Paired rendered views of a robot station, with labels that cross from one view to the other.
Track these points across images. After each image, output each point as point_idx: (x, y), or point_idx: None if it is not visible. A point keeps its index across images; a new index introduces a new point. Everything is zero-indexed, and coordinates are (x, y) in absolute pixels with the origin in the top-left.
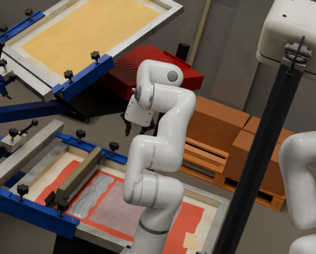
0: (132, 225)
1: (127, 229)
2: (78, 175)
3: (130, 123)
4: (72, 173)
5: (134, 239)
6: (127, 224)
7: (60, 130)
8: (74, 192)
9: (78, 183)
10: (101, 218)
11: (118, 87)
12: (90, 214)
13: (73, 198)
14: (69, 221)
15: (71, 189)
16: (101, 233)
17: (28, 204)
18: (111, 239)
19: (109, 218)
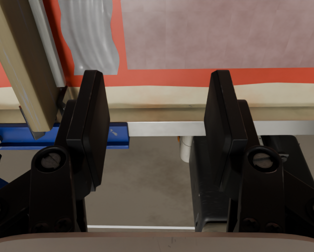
0: (235, 27)
1: (226, 51)
2: (17, 42)
3: (74, 175)
4: None
5: None
6: (222, 32)
7: None
8: (48, 40)
9: (26, 6)
10: (155, 49)
11: None
12: (124, 48)
13: (49, 13)
14: (113, 148)
15: (42, 69)
16: (180, 126)
17: (21, 148)
18: (204, 131)
19: (172, 38)
